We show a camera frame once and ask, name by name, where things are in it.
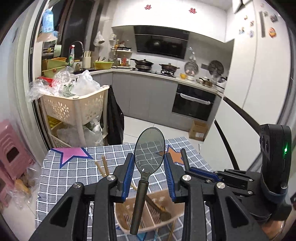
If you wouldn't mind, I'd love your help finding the wooden chopstick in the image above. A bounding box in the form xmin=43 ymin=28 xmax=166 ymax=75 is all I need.
xmin=101 ymin=155 xmax=109 ymax=176
xmin=131 ymin=184 xmax=171 ymax=221

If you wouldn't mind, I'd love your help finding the right human hand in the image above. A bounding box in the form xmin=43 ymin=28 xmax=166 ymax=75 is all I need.
xmin=261 ymin=220 xmax=285 ymax=240

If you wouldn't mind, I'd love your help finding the orange star sticker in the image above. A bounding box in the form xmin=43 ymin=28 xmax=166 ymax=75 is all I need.
xmin=158 ymin=145 xmax=184 ymax=165

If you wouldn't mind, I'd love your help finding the wooden chopstick in holder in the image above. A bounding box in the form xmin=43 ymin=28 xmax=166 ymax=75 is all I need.
xmin=131 ymin=184 xmax=171 ymax=221

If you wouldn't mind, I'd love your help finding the cardboard box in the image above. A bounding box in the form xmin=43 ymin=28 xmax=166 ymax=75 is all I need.
xmin=189 ymin=120 xmax=208 ymax=142

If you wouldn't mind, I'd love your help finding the beige utensil holder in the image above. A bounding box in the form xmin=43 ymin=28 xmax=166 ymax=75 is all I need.
xmin=115 ymin=190 xmax=185 ymax=235

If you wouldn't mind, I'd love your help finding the black garbage bag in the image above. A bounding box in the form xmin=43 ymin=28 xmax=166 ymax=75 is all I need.
xmin=107 ymin=85 xmax=125 ymax=145

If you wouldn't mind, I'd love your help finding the blue grid tablecloth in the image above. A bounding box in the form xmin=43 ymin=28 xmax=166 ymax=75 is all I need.
xmin=35 ymin=137 xmax=213 ymax=240

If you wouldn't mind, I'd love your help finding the beige storage cart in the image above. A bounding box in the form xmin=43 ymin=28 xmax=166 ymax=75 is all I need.
xmin=41 ymin=85 xmax=110 ymax=147

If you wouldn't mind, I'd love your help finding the built-in black oven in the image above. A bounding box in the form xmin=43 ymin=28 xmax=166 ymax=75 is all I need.
xmin=172 ymin=84 xmax=216 ymax=121

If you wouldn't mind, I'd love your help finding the white refrigerator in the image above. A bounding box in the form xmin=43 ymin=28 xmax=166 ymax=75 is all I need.
xmin=224 ymin=1 xmax=291 ymax=125

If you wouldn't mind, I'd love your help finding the dark cooking pot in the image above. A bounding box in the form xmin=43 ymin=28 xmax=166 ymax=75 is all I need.
xmin=159 ymin=63 xmax=179 ymax=72

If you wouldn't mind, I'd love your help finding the pink plastic stool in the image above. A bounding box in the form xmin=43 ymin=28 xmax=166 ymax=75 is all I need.
xmin=0 ymin=120 xmax=34 ymax=180

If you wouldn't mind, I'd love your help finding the black wok on stove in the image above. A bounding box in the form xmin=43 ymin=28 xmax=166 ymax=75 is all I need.
xmin=131 ymin=58 xmax=154 ymax=71

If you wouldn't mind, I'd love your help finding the green colander basket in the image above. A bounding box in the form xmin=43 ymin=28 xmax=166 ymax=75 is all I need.
xmin=93 ymin=61 xmax=114 ymax=70

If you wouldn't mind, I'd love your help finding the black range hood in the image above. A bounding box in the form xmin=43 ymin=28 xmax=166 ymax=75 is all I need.
xmin=133 ymin=26 xmax=190 ymax=59

